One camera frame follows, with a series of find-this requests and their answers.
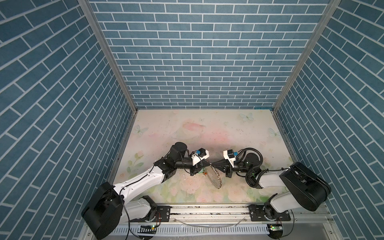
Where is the large keyring with chain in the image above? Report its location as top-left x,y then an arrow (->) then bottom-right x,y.
206,166 -> 222,189

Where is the white cable duct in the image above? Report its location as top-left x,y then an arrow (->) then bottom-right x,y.
131,224 -> 270,237

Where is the left corner aluminium post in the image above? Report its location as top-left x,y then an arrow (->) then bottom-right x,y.
78,0 -> 138,114

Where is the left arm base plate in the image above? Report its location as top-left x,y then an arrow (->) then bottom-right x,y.
131,206 -> 171,223

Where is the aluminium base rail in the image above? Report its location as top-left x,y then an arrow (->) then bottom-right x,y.
85,203 -> 334,226

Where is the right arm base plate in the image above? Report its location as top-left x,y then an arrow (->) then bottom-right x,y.
248,204 -> 291,222

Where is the bunch of coloured key tags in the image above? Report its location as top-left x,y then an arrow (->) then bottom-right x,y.
202,168 -> 208,177

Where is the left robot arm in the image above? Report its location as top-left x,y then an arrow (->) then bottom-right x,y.
81,142 -> 210,240

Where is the corner aluminium post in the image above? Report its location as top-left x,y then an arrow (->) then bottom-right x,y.
272,0 -> 341,115
78,0 -> 138,114

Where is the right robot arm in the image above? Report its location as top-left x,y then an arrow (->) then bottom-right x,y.
211,148 -> 332,221

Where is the right corner aluminium post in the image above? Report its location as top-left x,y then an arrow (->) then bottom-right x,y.
272,0 -> 341,115

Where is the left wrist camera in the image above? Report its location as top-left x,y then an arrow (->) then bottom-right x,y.
191,148 -> 210,166

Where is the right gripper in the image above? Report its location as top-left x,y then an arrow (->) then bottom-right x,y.
212,158 -> 253,180

